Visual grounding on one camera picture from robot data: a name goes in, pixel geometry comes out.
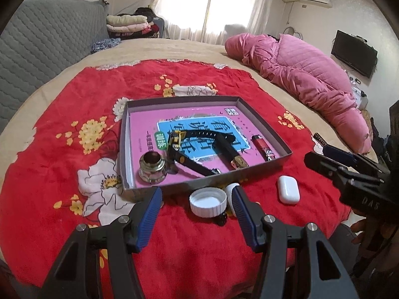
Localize person's right hand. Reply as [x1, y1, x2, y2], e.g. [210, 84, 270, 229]
[351, 219, 375, 245]

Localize yellow and black wristwatch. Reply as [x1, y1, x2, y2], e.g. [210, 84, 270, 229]
[167, 125, 225, 178]

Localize grey quilted headboard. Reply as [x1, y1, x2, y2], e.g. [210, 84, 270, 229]
[0, 0, 109, 131]

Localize pink and blue book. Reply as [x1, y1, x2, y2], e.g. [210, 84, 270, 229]
[129, 106, 278, 181]

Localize white bottle cap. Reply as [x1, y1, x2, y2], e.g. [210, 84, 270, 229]
[189, 188, 228, 218]

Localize white earbud case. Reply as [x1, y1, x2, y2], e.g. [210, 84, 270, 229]
[277, 175, 300, 205]

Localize black and gold tube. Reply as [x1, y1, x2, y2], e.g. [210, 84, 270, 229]
[215, 137, 250, 170]

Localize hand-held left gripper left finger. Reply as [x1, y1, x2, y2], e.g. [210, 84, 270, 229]
[39, 186, 163, 299]

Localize beige bed sheet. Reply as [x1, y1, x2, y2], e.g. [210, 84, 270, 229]
[0, 37, 379, 169]

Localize white window curtains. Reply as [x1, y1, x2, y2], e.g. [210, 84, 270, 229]
[150, 0, 279, 46]

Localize red floral blanket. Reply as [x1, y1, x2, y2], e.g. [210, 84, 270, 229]
[0, 59, 353, 299]

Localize red lighter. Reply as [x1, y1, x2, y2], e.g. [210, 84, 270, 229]
[251, 135, 277, 162]

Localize white pill bottle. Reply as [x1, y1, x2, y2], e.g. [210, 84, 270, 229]
[225, 183, 247, 217]

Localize black television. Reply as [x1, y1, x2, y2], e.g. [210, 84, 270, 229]
[330, 30, 378, 79]

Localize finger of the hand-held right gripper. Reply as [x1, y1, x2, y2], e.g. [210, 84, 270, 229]
[304, 151, 387, 190]
[322, 145, 390, 175]

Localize pink quilted duvet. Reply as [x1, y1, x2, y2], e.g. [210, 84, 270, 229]
[224, 33, 373, 154]

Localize stack of folded clothes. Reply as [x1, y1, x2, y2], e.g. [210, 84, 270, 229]
[106, 6, 166, 41]

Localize blue patterned cloth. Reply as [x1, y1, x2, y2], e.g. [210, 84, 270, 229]
[91, 38, 121, 53]

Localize grey cardboard box tray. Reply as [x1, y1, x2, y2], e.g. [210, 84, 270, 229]
[120, 95, 294, 201]

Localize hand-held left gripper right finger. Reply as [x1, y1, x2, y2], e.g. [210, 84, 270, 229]
[231, 187, 360, 299]

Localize brass metal fitting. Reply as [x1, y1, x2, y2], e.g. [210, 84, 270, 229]
[138, 152, 168, 184]

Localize metal chair back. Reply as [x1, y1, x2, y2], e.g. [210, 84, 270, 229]
[282, 26, 304, 39]

